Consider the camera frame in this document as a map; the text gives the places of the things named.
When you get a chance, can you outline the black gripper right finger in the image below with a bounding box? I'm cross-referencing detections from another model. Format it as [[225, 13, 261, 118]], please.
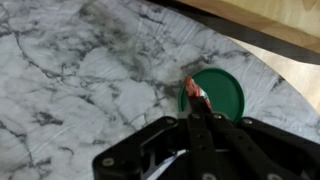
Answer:
[[204, 111, 320, 180]]

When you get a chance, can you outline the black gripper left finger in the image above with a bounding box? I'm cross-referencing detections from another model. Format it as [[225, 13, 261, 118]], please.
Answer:
[[92, 96, 222, 180]]

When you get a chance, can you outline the red candy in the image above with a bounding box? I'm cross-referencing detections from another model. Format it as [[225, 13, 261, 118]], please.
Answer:
[[184, 75, 214, 111]]

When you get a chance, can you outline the green round lid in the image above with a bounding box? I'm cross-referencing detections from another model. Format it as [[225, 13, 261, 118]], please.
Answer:
[[177, 67, 246, 125]]

